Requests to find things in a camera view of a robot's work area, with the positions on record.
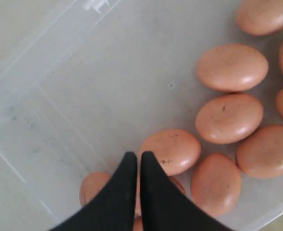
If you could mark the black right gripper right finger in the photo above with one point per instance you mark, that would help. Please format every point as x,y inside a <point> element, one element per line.
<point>165,207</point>

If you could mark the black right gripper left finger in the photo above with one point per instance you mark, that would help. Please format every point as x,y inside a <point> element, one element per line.
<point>113,208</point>

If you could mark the clear plastic container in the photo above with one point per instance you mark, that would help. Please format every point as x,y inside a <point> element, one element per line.
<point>83,81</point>

